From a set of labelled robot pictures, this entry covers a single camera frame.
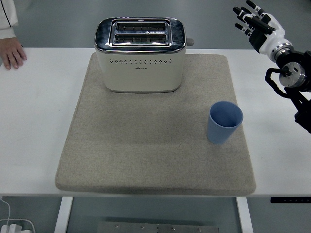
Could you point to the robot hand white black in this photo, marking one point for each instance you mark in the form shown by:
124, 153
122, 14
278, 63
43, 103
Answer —
272, 36

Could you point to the blue plastic cup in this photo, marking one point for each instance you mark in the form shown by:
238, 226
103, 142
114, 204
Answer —
219, 131

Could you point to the cream toaster chrome top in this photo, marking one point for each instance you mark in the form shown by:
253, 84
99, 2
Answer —
142, 72

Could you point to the black table control panel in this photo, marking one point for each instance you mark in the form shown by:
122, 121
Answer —
290, 200

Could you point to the beige felt mat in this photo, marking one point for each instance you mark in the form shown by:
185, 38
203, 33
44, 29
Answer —
145, 145

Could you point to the white table leg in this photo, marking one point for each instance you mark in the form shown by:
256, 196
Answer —
244, 216
63, 214

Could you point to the grey metal plate with screws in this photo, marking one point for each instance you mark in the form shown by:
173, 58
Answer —
158, 228

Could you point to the person's hand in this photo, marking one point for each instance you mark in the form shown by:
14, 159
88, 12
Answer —
12, 52

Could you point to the white power strip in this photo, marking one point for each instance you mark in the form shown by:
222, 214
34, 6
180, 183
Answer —
28, 224

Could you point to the white plug adapter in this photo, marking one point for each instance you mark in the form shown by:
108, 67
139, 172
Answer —
13, 228

